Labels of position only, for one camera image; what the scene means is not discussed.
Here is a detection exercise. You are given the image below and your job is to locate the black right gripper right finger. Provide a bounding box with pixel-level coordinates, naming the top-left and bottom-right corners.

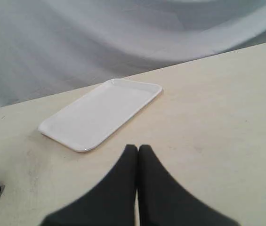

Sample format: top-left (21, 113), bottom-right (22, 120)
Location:
top-left (137, 145), bottom-right (238, 226)

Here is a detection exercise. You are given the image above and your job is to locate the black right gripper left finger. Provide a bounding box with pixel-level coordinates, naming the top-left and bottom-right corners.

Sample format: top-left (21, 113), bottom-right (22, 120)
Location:
top-left (41, 145), bottom-right (138, 226)

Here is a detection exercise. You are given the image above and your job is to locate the white rectangular plastic tray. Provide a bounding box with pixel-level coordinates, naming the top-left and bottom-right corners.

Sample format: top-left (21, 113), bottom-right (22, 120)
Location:
top-left (38, 79), bottom-right (162, 153)

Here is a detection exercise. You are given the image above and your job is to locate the grey fabric backdrop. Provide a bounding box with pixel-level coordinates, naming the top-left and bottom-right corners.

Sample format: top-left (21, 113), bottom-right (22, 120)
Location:
top-left (0, 0), bottom-right (266, 107)

